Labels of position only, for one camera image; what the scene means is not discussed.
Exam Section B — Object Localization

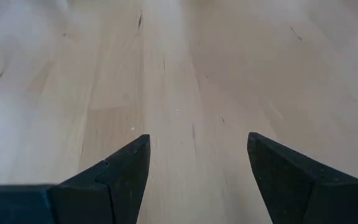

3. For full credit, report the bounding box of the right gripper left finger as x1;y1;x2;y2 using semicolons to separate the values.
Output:
48;134;152;224

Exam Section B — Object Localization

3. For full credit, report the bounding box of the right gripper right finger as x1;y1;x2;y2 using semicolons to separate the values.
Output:
246;132;358;224

